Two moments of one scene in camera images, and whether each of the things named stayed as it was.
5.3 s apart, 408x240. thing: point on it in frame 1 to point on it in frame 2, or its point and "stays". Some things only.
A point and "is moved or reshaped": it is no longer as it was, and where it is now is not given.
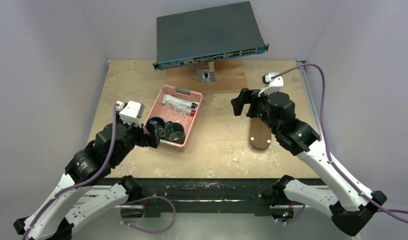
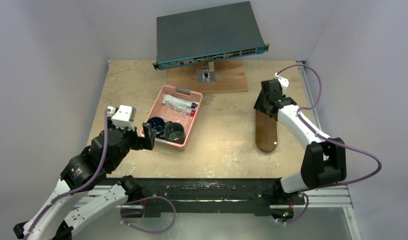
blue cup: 151,127 stays
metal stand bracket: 207,74 stays
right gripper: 251,103 to 261,103
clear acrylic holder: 177,113 stays
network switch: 207,35 stays
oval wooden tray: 260,135 is moved or reshaped
